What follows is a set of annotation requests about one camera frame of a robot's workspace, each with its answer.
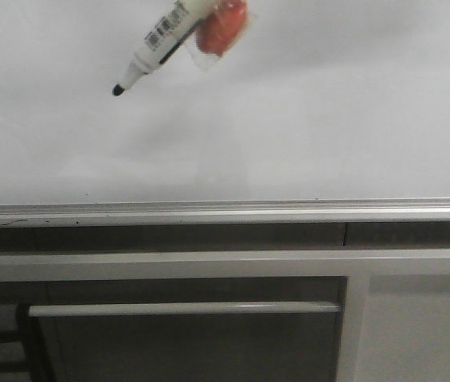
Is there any white whiteboard surface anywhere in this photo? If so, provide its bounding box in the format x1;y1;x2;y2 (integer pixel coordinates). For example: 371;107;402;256
0;1;450;205

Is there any white horizontal round bar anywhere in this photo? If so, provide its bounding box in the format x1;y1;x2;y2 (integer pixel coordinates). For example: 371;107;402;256
28;302;342;318

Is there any red round magnet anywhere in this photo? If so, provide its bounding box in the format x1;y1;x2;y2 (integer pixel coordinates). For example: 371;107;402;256
196;0;248;57

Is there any white black-tip marker pen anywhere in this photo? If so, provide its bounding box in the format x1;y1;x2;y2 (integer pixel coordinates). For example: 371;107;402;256
112;1;217;96

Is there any aluminium whiteboard tray rail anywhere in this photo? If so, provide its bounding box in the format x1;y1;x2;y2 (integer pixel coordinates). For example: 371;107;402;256
0;198;450;228

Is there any white metal stand frame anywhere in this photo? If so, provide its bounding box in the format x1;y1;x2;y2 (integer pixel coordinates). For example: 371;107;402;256
0;249;450;381

